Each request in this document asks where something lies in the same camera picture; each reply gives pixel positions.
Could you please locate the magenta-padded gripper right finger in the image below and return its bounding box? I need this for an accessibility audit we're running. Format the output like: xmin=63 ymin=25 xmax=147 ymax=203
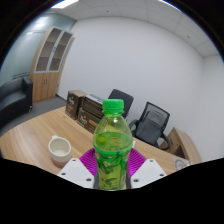
xmin=126 ymin=148 xmax=167 ymax=190

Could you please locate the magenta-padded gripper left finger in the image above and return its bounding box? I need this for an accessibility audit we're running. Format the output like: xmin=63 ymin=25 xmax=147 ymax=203
xmin=57 ymin=148 xmax=100 ymax=190

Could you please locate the green drink bottle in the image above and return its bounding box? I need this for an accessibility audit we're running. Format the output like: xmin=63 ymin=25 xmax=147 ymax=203
xmin=92 ymin=98 xmax=134 ymax=192

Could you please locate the white and brown cup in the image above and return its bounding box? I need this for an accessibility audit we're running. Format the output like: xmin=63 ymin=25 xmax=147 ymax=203
xmin=48 ymin=134 xmax=73 ymax=169

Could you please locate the round white disc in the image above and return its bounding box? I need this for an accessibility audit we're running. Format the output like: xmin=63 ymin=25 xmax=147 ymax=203
xmin=174 ymin=158 xmax=192 ymax=172

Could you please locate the black mesh office chair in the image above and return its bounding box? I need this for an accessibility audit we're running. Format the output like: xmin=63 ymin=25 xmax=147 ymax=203
xmin=128 ymin=101 xmax=172 ymax=150

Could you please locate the low wooden side cabinet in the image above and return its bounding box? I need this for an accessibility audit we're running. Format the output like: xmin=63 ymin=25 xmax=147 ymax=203
xmin=159 ymin=126 xmax=203 ymax=165

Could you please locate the small dark brown carton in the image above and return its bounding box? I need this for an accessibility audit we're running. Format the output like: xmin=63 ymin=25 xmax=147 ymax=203
xmin=64 ymin=89 xmax=88 ymax=121

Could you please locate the flat dark brown carton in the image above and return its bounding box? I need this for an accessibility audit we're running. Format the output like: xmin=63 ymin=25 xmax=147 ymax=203
xmin=81 ymin=94 xmax=105 ymax=119

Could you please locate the dark grey office chair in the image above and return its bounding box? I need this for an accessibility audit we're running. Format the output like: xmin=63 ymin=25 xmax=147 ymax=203
xmin=107 ymin=88 xmax=135 ymax=119

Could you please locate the tall wooden shelf cabinet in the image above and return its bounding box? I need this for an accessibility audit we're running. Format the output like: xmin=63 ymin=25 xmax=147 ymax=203
xmin=29 ymin=26 xmax=75 ymax=103

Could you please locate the black sofa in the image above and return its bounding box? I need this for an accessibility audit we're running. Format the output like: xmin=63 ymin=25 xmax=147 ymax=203
xmin=0 ymin=77 xmax=34 ymax=129

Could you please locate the long ceiling light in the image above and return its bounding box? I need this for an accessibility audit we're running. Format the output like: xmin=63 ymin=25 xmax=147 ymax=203
xmin=51 ymin=0 xmax=79 ymax=9

